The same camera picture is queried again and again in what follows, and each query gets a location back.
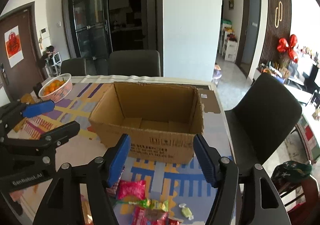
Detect colourful patterned table mat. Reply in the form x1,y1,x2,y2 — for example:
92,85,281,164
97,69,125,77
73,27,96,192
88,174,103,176
9,78,232,224

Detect dark chair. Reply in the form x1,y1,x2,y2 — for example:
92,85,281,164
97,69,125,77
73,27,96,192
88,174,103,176
61,58,86,76
108,50,161,77
225,73,302,178

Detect pale green wrapped candy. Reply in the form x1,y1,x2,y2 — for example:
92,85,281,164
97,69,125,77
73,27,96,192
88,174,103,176
178,203,194,221

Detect pink snack bag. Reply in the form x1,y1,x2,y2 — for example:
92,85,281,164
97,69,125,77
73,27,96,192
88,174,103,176
117,180,146,200

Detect dark chair right side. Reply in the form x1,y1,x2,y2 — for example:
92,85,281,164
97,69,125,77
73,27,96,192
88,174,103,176
225,73,302,178

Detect dark wooden slat panel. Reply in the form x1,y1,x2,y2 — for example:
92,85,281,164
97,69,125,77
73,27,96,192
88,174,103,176
259,0,292,64

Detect red fu door poster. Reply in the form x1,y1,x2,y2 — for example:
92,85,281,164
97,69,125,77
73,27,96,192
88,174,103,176
4,25,24,68

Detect oranges in basket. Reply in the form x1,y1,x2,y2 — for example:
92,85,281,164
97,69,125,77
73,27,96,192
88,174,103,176
43,80,66,95

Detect dark chair behind middle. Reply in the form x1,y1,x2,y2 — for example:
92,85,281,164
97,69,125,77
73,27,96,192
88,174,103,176
108,50,161,77

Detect red bow balloon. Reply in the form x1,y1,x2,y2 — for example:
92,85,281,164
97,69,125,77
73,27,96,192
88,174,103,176
277,34,298,63

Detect yellow green snack packet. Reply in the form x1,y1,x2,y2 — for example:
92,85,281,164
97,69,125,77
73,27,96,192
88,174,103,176
150,199,169,212

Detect dark chair behind left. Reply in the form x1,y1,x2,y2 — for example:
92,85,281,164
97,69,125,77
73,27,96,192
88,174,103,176
61,58,86,76

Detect woven yellow tissue box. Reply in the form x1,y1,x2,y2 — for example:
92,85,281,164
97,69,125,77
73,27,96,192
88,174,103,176
20,94,35,105

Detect black glass sliding door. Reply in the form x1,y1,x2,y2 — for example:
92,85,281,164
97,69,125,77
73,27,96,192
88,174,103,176
62,0,163,75

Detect brown cardboard box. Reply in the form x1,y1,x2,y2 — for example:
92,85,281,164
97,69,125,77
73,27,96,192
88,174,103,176
89,82,204,164

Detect white shelf unit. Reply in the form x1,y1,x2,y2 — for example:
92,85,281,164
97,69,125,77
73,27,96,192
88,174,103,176
222,29,238,63

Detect brown entrance door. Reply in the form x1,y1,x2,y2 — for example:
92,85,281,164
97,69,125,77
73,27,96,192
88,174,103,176
1,2,47,101

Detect red snack packet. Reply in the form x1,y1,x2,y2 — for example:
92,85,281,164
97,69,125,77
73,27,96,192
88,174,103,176
131,207,182,225

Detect green floral bag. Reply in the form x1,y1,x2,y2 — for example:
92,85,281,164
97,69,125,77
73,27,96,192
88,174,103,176
271,160,312,189

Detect white basket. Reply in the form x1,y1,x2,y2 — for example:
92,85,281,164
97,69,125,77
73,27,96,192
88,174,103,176
39,73,73,103

